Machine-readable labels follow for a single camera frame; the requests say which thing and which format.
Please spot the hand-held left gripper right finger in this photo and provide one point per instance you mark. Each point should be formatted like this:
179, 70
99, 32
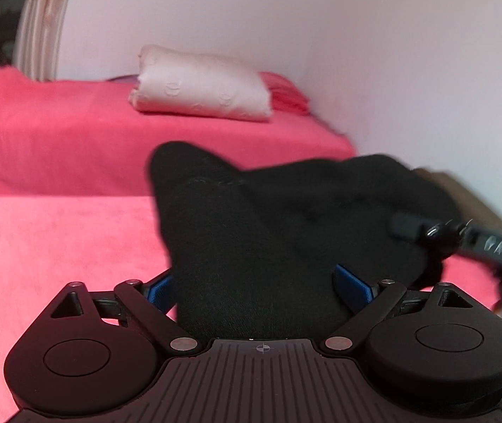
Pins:
350, 287

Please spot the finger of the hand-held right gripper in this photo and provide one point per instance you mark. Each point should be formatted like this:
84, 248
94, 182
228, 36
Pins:
436, 231

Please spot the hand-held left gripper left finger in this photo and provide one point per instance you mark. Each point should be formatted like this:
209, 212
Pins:
160, 291

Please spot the black knit pants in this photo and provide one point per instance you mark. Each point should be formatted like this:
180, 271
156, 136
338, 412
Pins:
277, 238

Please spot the pink terry bed blanket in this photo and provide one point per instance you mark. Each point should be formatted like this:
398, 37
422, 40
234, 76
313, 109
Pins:
57, 238

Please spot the red bed cover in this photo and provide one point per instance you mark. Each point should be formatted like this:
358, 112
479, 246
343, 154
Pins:
101, 141

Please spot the folded pink blanket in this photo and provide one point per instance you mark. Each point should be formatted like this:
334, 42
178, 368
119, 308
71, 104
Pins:
288, 92

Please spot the pale patterned curtain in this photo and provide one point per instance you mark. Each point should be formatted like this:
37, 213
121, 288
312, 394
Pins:
41, 22

